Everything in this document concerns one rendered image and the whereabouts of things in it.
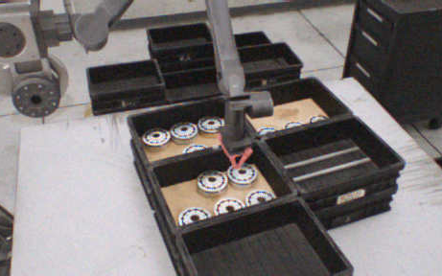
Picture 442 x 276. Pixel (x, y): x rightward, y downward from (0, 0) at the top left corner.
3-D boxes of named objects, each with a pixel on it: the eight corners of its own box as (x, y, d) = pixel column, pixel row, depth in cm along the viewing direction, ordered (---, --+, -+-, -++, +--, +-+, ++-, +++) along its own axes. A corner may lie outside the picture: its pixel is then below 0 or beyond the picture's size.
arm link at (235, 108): (222, 96, 131) (228, 107, 126) (247, 92, 132) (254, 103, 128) (221, 117, 135) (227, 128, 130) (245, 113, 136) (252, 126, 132)
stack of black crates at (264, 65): (236, 138, 299) (237, 74, 272) (221, 111, 322) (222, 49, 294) (296, 127, 307) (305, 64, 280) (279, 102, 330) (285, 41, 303)
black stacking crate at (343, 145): (296, 220, 157) (300, 195, 150) (257, 164, 179) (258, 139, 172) (399, 190, 168) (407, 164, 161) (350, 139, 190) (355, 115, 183)
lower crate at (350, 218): (292, 244, 163) (296, 219, 156) (254, 186, 185) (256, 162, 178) (393, 212, 175) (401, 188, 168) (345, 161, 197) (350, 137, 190)
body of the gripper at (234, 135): (238, 126, 142) (239, 105, 137) (251, 149, 134) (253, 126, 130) (217, 131, 140) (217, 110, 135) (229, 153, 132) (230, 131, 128)
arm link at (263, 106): (220, 80, 135) (227, 75, 127) (260, 75, 138) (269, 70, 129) (226, 123, 135) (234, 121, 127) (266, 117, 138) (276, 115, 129)
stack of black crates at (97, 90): (101, 161, 282) (88, 95, 254) (97, 130, 305) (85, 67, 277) (170, 149, 290) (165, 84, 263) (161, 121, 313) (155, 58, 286)
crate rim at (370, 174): (299, 200, 151) (300, 195, 149) (257, 143, 173) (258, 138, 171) (407, 169, 162) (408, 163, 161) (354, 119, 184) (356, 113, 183)
